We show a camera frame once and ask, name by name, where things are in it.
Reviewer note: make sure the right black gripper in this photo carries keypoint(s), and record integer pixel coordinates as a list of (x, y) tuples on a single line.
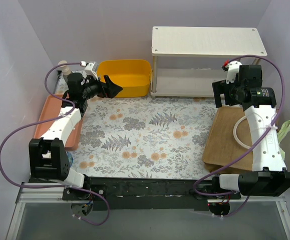
[(219, 93)]

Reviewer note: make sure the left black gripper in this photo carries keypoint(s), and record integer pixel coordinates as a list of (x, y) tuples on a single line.
[(104, 87)]

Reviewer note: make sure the green plastic grocery bag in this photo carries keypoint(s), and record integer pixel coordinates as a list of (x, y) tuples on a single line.
[(282, 133)]

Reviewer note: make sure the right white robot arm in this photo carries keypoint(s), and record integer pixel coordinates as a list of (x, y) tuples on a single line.
[(262, 135)]

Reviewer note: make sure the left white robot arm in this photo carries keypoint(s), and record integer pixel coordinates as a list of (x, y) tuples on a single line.
[(48, 157)]

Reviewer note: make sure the yellow plastic basket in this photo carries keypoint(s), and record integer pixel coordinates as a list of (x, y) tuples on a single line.
[(133, 75)]

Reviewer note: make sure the grey pump soap bottle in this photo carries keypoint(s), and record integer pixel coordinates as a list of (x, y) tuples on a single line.
[(65, 69)]

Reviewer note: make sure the floral table mat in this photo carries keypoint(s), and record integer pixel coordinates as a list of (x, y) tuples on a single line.
[(144, 137)]

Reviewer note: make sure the brown jute tote bag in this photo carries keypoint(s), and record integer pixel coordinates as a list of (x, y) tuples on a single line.
[(221, 147)]

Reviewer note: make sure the white two-tier shelf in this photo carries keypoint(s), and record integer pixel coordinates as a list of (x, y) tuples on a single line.
[(187, 60)]

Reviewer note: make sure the white blue tape roll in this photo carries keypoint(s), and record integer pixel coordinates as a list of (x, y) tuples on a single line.
[(70, 158)]

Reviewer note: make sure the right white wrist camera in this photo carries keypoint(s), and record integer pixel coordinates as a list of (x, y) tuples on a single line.
[(232, 68)]

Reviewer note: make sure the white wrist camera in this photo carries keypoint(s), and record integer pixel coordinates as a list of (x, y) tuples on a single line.
[(90, 68), (232, 68)]

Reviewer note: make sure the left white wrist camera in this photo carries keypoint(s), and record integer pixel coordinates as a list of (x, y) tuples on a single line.
[(90, 68)]

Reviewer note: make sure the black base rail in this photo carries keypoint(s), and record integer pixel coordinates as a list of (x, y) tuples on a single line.
[(103, 193)]

